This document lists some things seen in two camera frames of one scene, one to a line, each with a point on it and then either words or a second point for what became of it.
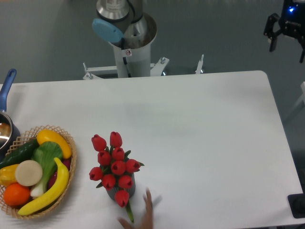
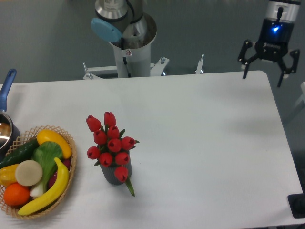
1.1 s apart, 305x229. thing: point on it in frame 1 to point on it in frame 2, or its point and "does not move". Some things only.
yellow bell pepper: x=48 y=135 does not move
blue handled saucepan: x=9 y=133 does not move
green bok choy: x=44 y=153 does not move
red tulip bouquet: x=115 y=170 to x=111 y=148
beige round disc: x=28 y=172 does not move
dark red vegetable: x=66 y=162 does not move
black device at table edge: x=297 y=205 does not move
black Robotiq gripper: x=291 y=22 to x=274 y=37
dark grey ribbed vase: x=131 y=190 to x=109 y=172
